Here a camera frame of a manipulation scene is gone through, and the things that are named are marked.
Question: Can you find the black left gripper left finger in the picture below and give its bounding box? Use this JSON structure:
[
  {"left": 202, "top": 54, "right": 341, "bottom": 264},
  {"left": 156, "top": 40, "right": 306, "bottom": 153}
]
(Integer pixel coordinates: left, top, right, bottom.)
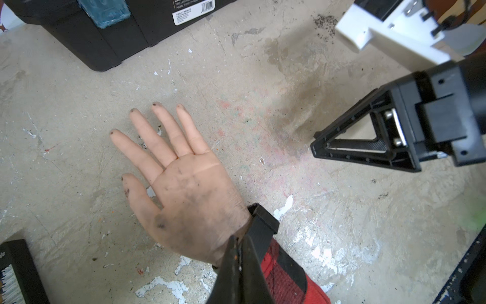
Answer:
[{"left": 206, "top": 236, "right": 241, "bottom": 304}]

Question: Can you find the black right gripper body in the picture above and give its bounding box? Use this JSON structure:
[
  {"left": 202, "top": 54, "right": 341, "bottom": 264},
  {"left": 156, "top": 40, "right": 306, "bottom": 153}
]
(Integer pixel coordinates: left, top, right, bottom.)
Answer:
[{"left": 391, "top": 53, "right": 485, "bottom": 167}]

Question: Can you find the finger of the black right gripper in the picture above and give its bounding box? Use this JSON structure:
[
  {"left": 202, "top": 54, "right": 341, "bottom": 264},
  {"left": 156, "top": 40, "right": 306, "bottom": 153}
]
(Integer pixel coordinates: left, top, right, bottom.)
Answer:
[{"left": 311, "top": 88, "right": 421, "bottom": 172}]

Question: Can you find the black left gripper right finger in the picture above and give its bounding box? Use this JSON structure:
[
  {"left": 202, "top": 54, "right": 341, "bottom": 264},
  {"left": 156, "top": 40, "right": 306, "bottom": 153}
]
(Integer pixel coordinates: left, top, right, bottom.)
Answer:
[{"left": 240, "top": 236, "right": 274, "bottom": 304}]

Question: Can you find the black digital wrist watch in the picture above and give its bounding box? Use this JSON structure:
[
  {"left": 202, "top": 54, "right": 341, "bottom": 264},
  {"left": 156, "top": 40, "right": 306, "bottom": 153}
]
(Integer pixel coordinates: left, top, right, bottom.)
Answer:
[{"left": 206, "top": 203, "right": 279, "bottom": 272}]

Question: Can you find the red plaid sleeve forearm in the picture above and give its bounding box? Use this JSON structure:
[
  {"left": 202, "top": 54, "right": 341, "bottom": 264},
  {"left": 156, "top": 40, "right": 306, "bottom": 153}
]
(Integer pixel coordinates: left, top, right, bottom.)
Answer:
[{"left": 261, "top": 239, "right": 331, "bottom": 304}]

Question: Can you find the pale mannequin hand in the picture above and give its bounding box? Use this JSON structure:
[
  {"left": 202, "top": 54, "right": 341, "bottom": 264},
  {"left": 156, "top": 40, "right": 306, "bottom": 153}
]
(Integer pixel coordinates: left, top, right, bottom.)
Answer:
[{"left": 110, "top": 103, "right": 251, "bottom": 267}]

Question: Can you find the black parallel charging board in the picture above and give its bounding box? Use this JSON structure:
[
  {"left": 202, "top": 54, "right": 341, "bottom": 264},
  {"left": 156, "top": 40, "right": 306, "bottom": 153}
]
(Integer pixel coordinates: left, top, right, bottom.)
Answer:
[{"left": 0, "top": 239, "right": 49, "bottom": 304}]

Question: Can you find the black deli toolbox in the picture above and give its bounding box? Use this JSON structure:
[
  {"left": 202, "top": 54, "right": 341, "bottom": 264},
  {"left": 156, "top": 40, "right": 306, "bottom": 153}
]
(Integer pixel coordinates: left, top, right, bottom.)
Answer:
[{"left": 5, "top": 1, "right": 229, "bottom": 72}]

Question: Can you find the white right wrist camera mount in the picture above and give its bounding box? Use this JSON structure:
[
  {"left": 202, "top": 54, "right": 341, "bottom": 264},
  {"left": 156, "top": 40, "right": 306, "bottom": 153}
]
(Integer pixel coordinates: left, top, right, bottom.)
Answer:
[{"left": 335, "top": 1, "right": 485, "bottom": 72}]

